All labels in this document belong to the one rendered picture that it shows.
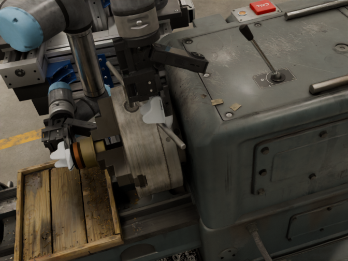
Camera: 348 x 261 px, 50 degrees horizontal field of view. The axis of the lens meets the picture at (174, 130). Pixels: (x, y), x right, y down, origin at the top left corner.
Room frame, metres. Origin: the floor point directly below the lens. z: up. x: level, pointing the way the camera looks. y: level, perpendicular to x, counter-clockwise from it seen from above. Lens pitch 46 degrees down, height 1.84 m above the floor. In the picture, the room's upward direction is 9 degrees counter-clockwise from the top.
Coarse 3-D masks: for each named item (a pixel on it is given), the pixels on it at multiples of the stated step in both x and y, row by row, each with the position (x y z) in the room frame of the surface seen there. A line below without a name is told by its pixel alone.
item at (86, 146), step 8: (72, 144) 0.72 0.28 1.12; (80, 144) 0.71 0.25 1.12; (88, 144) 0.70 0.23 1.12; (96, 144) 0.71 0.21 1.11; (104, 144) 0.71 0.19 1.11; (72, 152) 0.69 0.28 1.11; (80, 152) 0.69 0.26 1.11; (88, 152) 0.68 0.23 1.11; (96, 152) 0.69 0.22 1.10; (72, 160) 0.67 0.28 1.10; (80, 160) 0.67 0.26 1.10; (88, 160) 0.67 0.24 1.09; (96, 160) 0.67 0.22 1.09; (80, 168) 0.67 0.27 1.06; (88, 168) 0.67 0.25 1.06
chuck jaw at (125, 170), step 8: (104, 152) 0.68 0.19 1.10; (112, 152) 0.68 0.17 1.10; (120, 152) 0.67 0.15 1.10; (104, 160) 0.66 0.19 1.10; (112, 160) 0.65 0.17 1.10; (120, 160) 0.64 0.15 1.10; (104, 168) 0.65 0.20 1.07; (112, 168) 0.63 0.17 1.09; (120, 168) 0.61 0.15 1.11; (128, 168) 0.61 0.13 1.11; (120, 176) 0.59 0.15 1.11; (128, 176) 0.59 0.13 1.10; (144, 176) 0.58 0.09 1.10; (120, 184) 0.59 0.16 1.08; (136, 184) 0.58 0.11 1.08; (144, 184) 0.58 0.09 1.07
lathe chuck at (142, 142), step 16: (112, 96) 0.74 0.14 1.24; (128, 112) 0.68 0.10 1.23; (128, 128) 0.64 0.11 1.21; (144, 128) 0.64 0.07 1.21; (128, 144) 0.61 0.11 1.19; (144, 144) 0.61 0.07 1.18; (160, 144) 0.61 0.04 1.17; (128, 160) 0.59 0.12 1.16; (144, 160) 0.59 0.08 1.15; (160, 160) 0.59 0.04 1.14; (160, 176) 0.58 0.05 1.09; (144, 192) 0.58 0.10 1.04
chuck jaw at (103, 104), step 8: (104, 104) 0.77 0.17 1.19; (112, 104) 0.77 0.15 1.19; (104, 112) 0.76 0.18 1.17; (112, 112) 0.76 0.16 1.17; (96, 120) 0.75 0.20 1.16; (104, 120) 0.75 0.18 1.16; (112, 120) 0.75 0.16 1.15; (96, 128) 0.74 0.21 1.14; (104, 128) 0.74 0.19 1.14; (112, 128) 0.74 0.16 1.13; (96, 136) 0.72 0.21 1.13; (104, 136) 0.72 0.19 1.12
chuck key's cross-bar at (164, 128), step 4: (108, 64) 0.77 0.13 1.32; (112, 68) 0.75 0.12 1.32; (112, 72) 0.74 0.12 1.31; (116, 72) 0.74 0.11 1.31; (116, 76) 0.73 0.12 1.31; (120, 76) 0.72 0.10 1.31; (120, 80) 0.71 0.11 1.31; (140, 104) 0.63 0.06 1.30; (160, 124) 0.55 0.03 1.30; (164, 124) 0.55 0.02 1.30; (164, 128) 0.53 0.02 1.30; (168, 128) 0.53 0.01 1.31; (168, 132) 0.52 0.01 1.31; (172, 132) 0.52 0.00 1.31; (172, 136) 0.51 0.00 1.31; (176, 136) 0.50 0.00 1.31; (176, 140) 0.49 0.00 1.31; (180, 140) 0.49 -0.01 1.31; (180, 144) 0.48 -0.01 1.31; (184, 144) 0.48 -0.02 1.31; (180, 148) 0.48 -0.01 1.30; (184, 148) 0.48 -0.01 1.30
